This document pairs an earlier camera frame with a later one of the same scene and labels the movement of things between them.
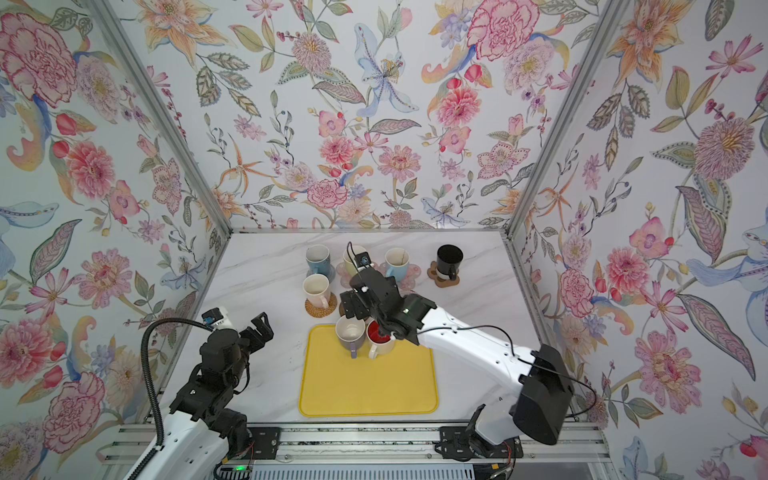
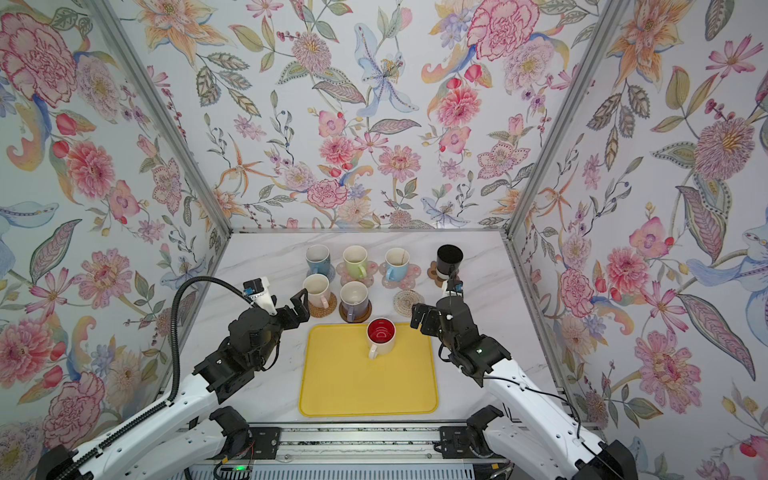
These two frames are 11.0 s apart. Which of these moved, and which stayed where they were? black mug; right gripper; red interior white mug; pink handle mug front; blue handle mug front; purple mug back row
Moved: purple mug back row; right gripper
Stayed: pink handle mug front; red interior white mug; black mug; blue handle mug front
